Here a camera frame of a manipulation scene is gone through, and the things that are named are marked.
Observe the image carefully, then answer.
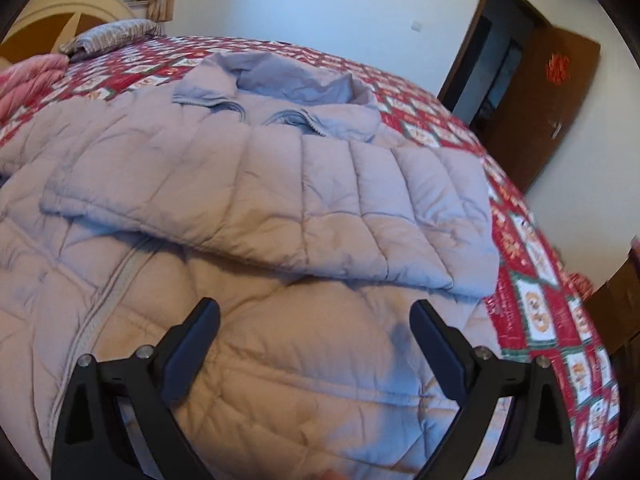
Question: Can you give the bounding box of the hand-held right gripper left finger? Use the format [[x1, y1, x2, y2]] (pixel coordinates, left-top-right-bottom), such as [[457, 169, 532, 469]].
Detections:
[[51, 297, 221, 480]]

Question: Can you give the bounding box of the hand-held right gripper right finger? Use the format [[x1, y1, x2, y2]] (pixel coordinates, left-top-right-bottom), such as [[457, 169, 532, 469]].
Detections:
[[409, 299, 577, 480]]

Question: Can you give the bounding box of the light purple padded jacket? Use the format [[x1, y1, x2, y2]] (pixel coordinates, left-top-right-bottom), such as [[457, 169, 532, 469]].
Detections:
[[0, 51, 511, 480]]

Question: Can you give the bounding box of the red printed bedspread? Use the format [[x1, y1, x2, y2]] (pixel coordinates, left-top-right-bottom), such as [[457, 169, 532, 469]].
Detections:
[[0, 35, 621, 480]]

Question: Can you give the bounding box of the brown wooden door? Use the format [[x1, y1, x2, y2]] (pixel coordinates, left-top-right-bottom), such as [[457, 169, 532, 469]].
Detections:
[[482, 22, 601, 193]]

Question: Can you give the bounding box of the red paper door decoration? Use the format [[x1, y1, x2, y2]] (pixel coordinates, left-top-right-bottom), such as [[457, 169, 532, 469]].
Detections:
[[545, 52, 571, 83]]

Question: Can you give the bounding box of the pink quilt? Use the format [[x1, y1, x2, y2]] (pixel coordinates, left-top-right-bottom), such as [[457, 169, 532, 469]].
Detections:
[[0, 52, 71, 121]]

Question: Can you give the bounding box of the striped grey pillow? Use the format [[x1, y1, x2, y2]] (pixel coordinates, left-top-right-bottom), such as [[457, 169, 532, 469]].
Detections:
[[60, 19, 161, 56]]

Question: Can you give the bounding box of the beige wooden headboard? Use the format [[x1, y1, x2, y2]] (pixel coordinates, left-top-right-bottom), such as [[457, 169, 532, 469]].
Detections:
[[0, 0, 136, 66]]

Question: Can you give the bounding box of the dark wooden door frame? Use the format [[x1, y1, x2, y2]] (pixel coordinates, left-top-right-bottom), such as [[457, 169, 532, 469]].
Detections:
[[437, 0, 551, 136]]

